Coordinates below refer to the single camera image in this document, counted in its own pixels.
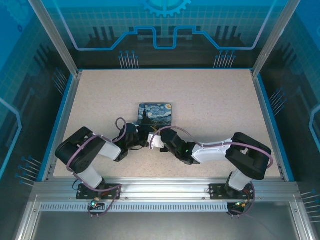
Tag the starry night tin box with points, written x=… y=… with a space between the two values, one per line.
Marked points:
x=156 y=113

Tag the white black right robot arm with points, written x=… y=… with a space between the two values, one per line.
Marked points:
x=212 y=151

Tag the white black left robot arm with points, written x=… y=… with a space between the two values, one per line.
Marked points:
x=107 y=150

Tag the aluminium mounting rail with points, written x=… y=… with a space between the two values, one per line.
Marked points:
x=162 y=187

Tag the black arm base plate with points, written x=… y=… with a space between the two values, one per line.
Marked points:
x=111 y=191
x=217 y=191

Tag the aluminium side rail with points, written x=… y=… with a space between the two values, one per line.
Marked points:
x=268 y=120
x=63 y=120

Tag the aluminium frame post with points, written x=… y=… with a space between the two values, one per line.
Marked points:
x=271 y=37
x=57 y=37

